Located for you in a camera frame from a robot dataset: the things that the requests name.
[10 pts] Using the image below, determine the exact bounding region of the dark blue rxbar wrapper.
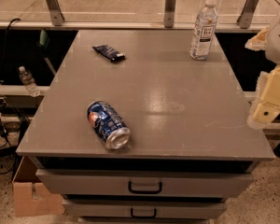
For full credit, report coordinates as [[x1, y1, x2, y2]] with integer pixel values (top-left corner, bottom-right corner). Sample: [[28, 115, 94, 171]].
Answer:
[[92, 45, 125, 62]]

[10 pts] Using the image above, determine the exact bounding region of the black cable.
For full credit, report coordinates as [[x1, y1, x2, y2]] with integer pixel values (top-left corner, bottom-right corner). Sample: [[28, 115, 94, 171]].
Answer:
[[0, 17, 26, 175]]

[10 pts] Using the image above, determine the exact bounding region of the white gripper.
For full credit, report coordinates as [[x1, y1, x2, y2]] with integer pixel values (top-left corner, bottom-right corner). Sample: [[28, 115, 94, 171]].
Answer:
[[245, 28, 280, 130]]

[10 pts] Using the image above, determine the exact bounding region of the blue pepsi soda can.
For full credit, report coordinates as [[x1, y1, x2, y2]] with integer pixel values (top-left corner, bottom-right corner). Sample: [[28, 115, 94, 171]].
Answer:
[[87, 101, 131, 150]]

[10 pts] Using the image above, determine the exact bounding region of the small water bottle on rail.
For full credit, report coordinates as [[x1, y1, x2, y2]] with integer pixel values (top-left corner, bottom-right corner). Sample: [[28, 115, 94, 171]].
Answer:
[[19, 66, 40, 97]]

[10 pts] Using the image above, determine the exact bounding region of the middle metal bracket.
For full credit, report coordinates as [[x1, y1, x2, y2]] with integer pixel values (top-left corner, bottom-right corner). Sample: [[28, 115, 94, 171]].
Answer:
[[163, 0, 176, 28]]

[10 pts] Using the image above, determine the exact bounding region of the upper grey drawer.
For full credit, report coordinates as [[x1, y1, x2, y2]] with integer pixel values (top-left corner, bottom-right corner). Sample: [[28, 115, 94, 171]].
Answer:
[[36, 169, 254, 198]]

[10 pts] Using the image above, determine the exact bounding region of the clear plastic water bottle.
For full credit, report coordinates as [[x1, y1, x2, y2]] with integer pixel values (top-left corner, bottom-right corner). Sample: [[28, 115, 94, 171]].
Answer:
[[189, 0, 217, 61]]

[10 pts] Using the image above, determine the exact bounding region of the lower grey drawer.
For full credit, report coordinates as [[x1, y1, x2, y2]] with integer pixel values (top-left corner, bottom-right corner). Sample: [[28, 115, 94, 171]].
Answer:
[[63, 200, 226, 219]]

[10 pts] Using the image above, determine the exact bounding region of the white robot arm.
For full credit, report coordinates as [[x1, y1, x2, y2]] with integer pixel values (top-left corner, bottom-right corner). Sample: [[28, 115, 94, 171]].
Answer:
[[245, 12, 280, 129]]

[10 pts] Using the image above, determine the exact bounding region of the metal bracket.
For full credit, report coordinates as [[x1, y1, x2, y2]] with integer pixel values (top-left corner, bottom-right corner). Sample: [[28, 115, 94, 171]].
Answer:
[[46, 0, 64, 26], [163, 0, 176, 28], [237, 0, 259, 29]]

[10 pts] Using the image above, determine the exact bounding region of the cardboard box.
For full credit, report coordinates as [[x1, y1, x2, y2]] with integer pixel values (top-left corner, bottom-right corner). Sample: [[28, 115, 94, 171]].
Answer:
[[12, 157, 64, 217]]

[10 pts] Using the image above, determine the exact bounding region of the right metal bracket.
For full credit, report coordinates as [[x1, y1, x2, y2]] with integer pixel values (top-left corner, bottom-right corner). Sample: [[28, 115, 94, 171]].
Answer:
[[237, 0, 259, 29]]

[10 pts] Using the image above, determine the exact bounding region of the left metal bracket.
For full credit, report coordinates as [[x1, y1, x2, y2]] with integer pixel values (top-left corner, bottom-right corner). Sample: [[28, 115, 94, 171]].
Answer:
[[46, 0, 64, 26]]

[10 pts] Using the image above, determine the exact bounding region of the green handled tool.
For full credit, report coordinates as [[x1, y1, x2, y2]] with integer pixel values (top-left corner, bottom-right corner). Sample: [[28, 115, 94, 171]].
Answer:
[[36, 29, 56, 75]]

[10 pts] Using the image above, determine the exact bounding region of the grey drawer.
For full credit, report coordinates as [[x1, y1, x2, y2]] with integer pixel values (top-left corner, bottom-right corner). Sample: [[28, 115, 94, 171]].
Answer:
[[36, 169, 254, 198], [63, 200, 226, 219]]

